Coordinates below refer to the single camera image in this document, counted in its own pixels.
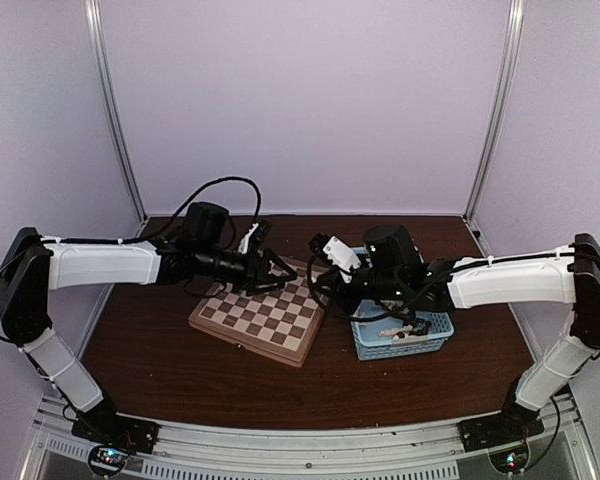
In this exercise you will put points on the white chess pieces pile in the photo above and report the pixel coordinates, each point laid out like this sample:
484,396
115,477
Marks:
392,332

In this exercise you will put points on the wooden folding chess board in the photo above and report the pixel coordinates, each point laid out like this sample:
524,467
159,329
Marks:
280,325

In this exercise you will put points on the dark chess pieces pile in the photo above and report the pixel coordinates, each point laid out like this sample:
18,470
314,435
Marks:
417,327

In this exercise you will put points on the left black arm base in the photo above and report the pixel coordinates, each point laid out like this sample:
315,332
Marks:
104,425

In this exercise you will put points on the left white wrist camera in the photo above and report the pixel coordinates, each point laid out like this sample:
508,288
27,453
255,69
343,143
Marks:
254,237

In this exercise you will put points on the left aluminium frame post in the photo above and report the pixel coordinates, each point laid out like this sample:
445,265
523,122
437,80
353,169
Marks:
97,36

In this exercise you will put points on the light blue plastic basket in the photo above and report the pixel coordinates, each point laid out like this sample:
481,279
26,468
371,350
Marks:
369,346

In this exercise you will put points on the aluminium frame post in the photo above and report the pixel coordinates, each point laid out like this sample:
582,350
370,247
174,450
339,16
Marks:
97,36
509,59

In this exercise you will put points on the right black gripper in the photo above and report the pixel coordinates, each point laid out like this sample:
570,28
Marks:
340,298

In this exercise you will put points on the right aluminium frame post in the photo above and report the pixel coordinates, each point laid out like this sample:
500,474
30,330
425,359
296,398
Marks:
509,59

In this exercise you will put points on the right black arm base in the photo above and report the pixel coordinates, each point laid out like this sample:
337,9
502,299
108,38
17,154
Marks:
513,423

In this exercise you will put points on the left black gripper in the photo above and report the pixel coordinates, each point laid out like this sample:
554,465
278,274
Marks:
258,274

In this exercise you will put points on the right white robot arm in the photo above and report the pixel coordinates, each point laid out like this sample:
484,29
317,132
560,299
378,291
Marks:
563,282

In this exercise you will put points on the front aluminium rail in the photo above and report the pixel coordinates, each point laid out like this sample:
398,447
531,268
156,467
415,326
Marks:
431,450

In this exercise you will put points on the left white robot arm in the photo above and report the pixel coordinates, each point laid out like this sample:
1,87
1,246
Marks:
38,270

